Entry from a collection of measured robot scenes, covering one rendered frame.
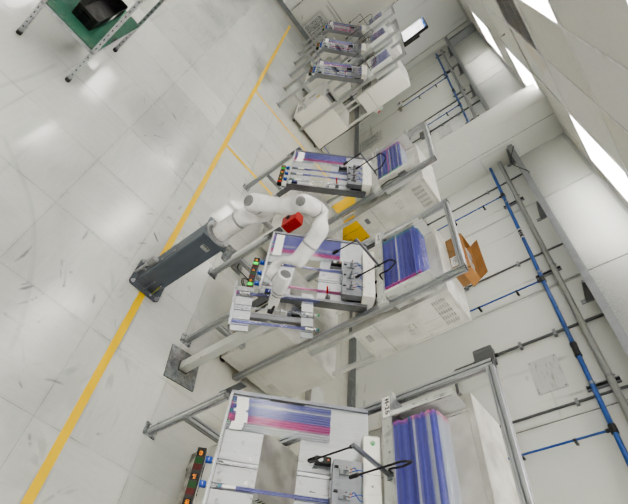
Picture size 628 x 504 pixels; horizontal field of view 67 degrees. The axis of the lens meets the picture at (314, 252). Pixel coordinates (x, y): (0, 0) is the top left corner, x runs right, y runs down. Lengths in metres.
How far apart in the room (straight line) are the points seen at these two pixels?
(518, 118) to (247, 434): 4.75
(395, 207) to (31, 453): 3.19
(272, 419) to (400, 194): 2.47
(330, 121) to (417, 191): 3.44
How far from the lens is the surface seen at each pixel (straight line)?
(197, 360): 3.25
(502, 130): 6.07
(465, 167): 6.18
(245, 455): 2.40
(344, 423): 2.54
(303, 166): 4.57
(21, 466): 2.72
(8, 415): 2.74
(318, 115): 7.40
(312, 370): 3.57
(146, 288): 3.41
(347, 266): 3.27
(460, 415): 2.47
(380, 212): 4.35
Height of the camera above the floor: 2.40
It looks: 25 degrees down
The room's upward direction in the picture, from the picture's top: 60 degrees clockwise
